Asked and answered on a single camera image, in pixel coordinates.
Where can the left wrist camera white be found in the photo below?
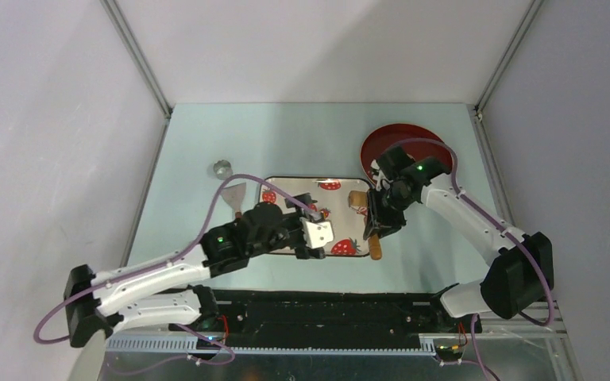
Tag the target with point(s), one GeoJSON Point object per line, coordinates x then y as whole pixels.
{"type": "Point", "coordinates": [317, 234]}

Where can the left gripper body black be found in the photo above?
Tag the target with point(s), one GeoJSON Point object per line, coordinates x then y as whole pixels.
{"type": "Point", "coordinates": [288, 233]}

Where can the metal scraper wooden handle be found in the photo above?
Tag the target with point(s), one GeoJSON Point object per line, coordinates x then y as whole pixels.
{"type": "Point", "coordinates": [234, 196]}

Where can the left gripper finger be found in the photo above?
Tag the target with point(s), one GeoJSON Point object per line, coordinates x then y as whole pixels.
{"type": "Point", "coordinates": [305, 253]}
{"type": "Point", "coordinates": [305, 200]}

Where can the strawberry pattern white tray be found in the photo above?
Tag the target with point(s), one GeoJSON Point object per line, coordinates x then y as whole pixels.
{"type": "Point", "coordinates": [341, 202]}

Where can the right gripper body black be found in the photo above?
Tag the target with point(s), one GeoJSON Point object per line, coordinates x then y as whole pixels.
{"type": "Point", "coordinates": [393, 201]}

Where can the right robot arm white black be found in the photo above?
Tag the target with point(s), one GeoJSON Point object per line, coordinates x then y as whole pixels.
{"type": "Point", "coordinates": [520, 266]}

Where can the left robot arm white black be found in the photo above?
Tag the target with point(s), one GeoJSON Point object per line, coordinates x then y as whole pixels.
{"type": "Point", "coordinates": [169, 290]}

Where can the round red plate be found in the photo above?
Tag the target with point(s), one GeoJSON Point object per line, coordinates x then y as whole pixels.
{"type": "Point", "coordinates": [380, 139]}

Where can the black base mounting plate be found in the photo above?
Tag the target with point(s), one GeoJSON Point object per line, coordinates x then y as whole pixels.
{"type": "Point", "coordinates": [318, 320]}

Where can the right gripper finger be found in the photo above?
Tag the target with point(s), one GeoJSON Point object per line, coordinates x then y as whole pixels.
{"type": "Point", "coordinates": [373, 222]}
{"type": "Point", "coordinates": [392, 223]}

